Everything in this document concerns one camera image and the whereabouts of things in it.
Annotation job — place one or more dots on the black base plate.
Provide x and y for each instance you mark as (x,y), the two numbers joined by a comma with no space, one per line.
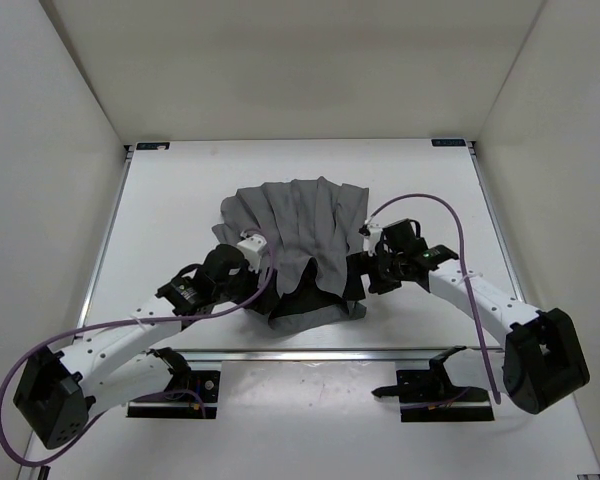
(195,397)
(429,396)

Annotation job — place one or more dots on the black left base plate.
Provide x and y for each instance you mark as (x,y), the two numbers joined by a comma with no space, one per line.
(195,397)

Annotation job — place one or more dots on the blue table label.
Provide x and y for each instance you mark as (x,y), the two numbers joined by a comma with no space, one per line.
(152,146)
(448,142)

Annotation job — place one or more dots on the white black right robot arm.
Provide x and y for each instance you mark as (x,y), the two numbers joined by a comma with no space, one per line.
(539,360)

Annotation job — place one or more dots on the left blue table label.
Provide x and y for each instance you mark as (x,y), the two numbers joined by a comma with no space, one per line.
(152,146)

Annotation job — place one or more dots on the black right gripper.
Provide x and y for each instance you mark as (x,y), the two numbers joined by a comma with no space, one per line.
(361,264)

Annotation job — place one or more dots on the grey pleated skirt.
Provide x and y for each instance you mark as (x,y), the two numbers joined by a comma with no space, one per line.
(313,227)

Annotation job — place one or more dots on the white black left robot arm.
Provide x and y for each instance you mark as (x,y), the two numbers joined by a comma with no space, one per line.
(60,392)

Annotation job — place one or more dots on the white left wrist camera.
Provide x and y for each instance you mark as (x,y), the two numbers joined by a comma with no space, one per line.
(255,249)

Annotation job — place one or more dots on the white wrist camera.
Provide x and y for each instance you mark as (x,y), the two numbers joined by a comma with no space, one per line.
(255,249)
(372,235)

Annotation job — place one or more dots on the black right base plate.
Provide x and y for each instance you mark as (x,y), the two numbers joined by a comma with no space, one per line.
(429,396)

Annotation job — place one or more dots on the right blue table label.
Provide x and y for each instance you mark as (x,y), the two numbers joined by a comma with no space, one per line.
(448,142)

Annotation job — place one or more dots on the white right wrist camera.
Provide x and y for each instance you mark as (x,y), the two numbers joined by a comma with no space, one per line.
(372,235)

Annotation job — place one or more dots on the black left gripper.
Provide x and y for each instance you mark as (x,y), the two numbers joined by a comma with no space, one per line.
(269,296)

